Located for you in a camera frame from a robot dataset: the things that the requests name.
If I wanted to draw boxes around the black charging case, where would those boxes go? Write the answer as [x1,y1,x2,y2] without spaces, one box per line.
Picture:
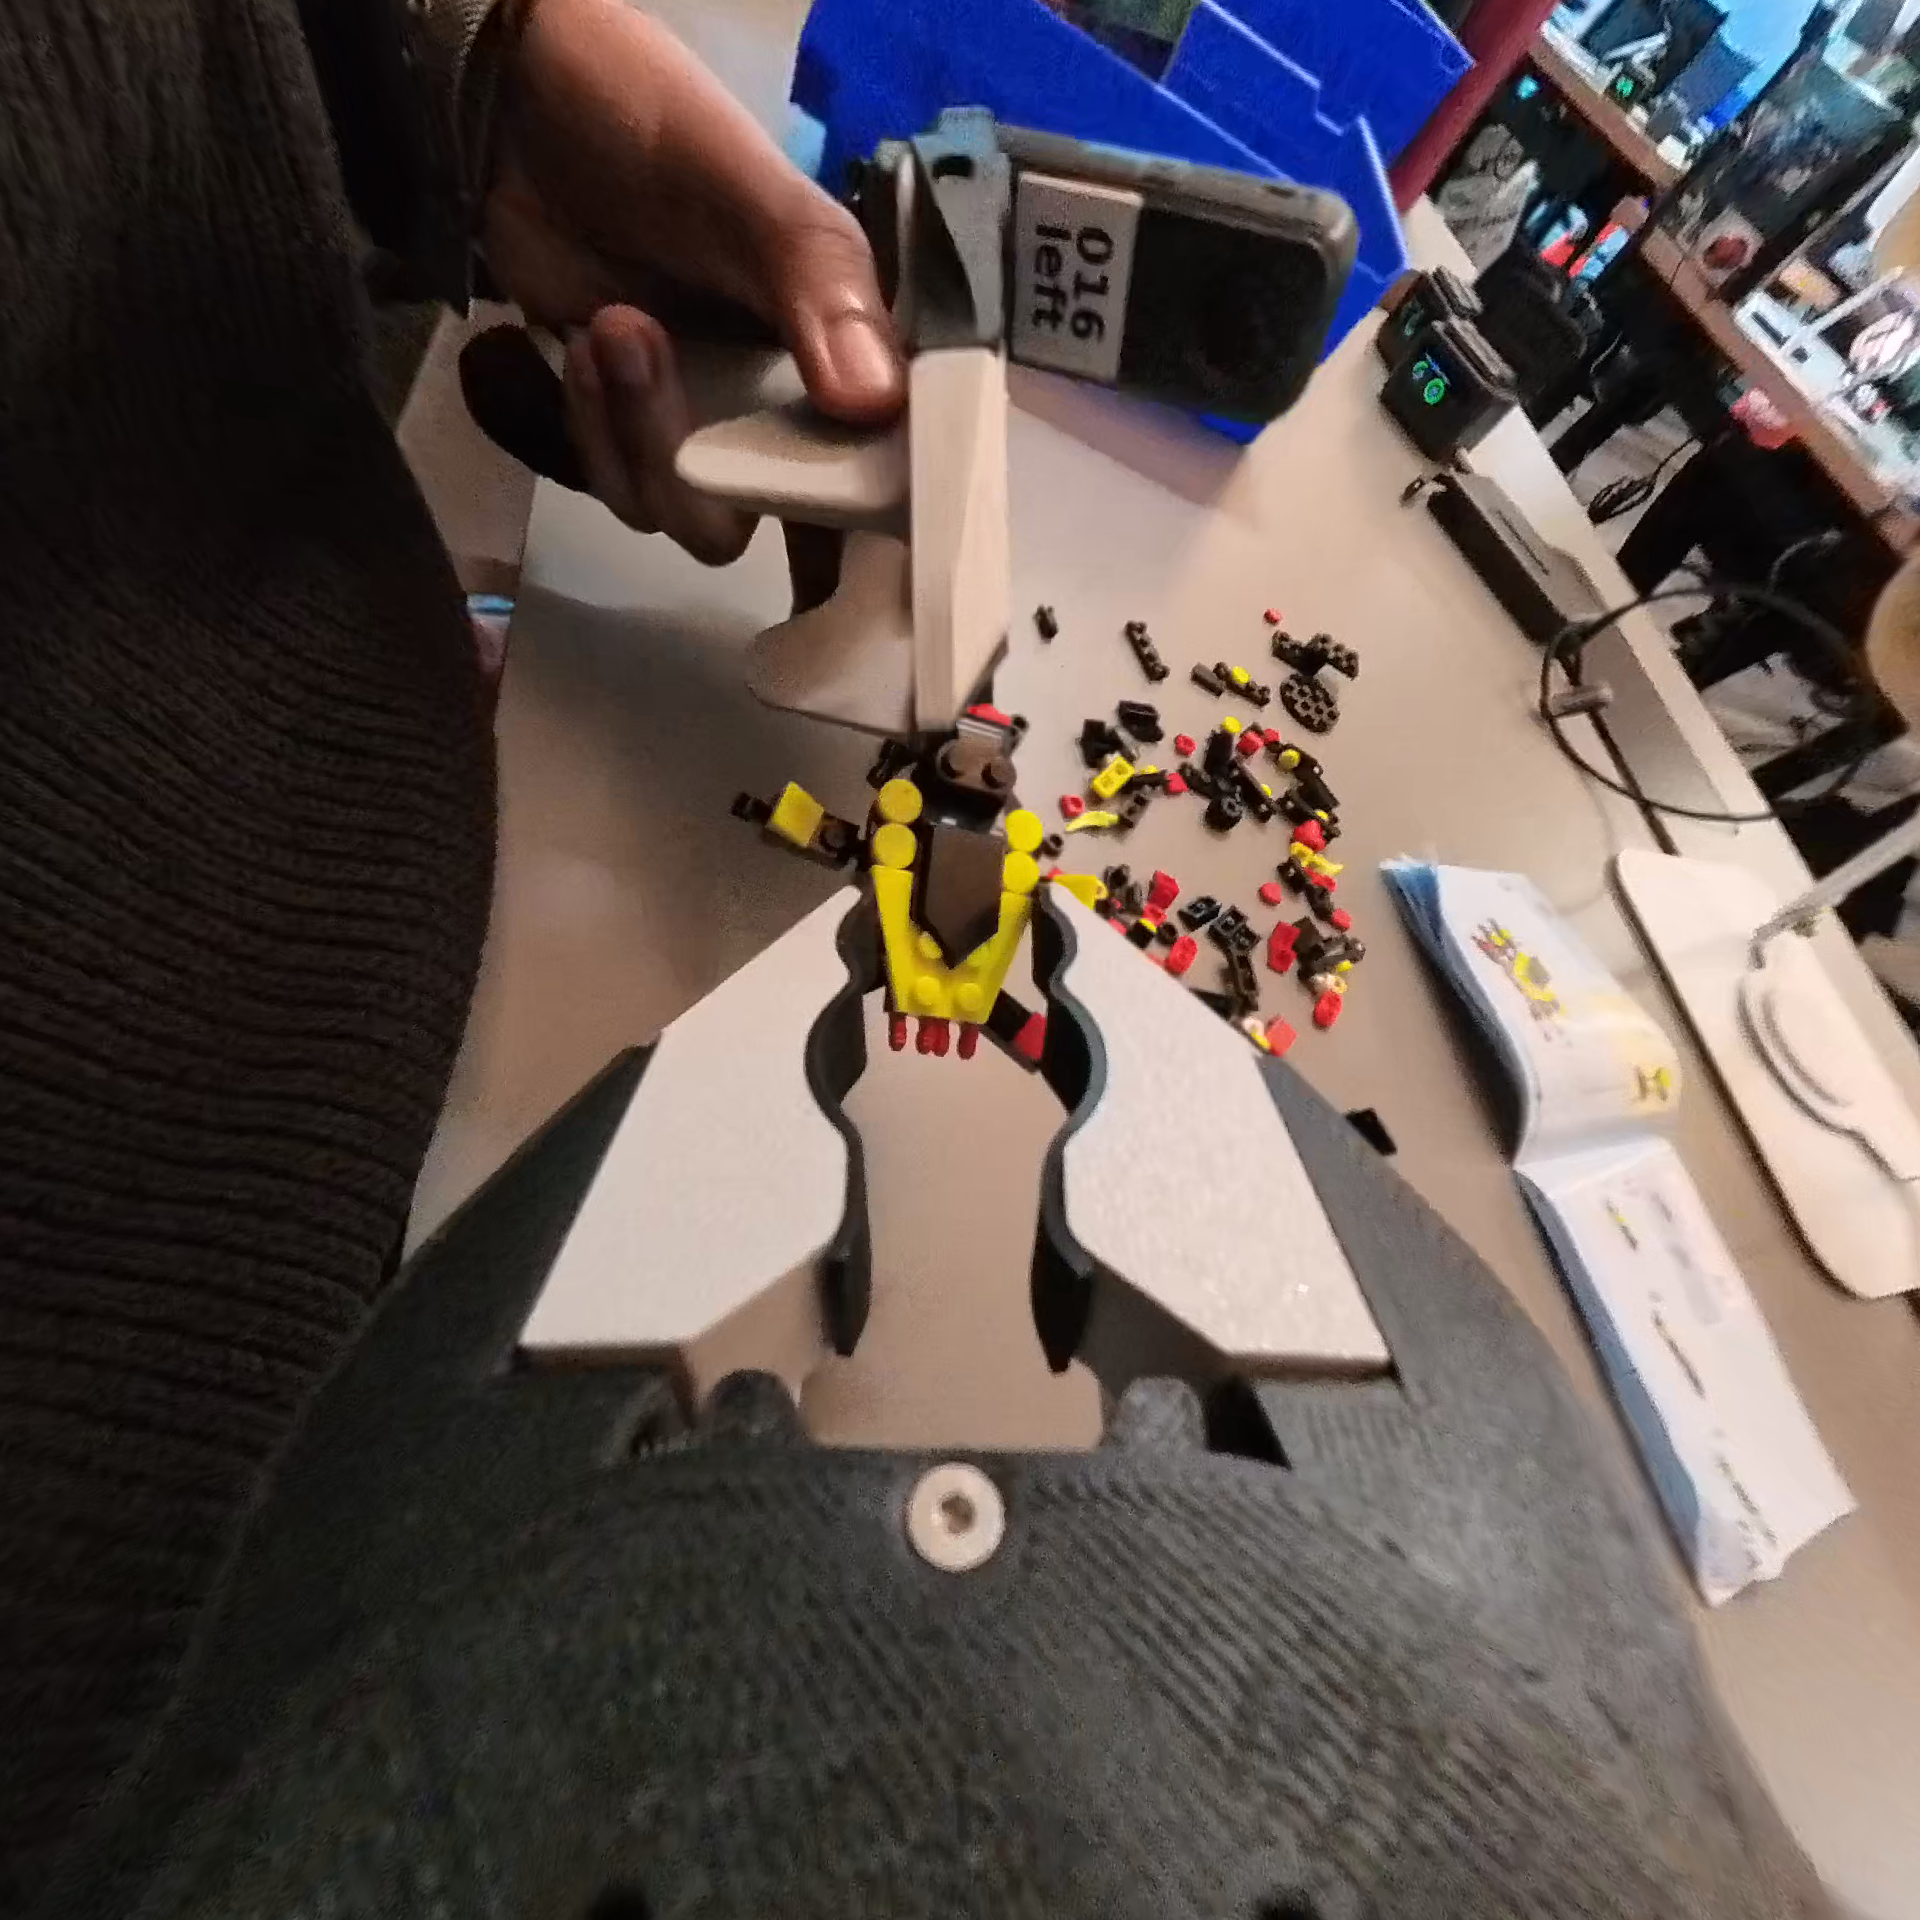
[1375,269,1487,369]
[1381,321,1523,459]

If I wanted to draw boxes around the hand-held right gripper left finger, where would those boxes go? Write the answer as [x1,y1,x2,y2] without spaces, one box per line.
[514,883,876,1373]

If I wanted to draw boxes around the scattered loose lego pieces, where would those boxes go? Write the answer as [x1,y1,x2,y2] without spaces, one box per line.
[1032,603,1402,1156]

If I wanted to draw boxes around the black cable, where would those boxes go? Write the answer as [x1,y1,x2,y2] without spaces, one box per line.
[1537,581,1883,830]

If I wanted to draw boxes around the dark red bottle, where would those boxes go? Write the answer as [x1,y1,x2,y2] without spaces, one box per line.
[1388,0,1563,214]

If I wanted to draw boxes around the person's left hand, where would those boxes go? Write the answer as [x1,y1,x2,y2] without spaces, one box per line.
[476,0,910,612]

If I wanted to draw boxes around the blue plastic bin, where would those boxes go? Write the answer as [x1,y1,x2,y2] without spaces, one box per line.
[1193,0,1479,169]
[792,0,1410,448]

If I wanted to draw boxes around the partly built lego model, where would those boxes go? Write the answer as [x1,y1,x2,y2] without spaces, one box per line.
[732,702,1084,1072]

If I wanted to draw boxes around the lego instruction booklet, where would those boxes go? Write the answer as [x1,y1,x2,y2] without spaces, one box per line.
[1381,856,1860,1605]

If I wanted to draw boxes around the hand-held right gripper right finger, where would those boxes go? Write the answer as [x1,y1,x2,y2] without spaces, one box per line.
[1030,885,1396,1382]

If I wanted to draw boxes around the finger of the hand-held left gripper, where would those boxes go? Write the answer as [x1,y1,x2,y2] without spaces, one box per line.
[904,347,1016,739]

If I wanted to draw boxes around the white monitor stand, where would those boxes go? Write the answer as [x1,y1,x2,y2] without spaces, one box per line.
[1613,840,1920,1302]

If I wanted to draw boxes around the black power adapter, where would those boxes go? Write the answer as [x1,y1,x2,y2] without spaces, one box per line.
[1421,469,1609,643]

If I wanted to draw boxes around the person's left forearm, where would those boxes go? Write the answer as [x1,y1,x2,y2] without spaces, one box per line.
[292,0,525,324]

